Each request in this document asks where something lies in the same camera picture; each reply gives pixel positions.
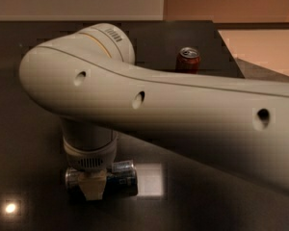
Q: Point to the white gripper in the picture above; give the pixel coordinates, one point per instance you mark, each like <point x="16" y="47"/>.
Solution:
<point x="91" y="159"/>

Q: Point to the silver blue Red Bull can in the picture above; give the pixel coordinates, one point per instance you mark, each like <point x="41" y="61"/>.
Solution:
<point x="121" y="179"/>

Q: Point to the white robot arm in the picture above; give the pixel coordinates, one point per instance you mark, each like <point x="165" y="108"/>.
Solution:
<point x="89" y="79"/>

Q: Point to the red soda can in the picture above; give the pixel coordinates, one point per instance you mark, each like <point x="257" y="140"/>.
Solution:
<point x="187" y="60"/>

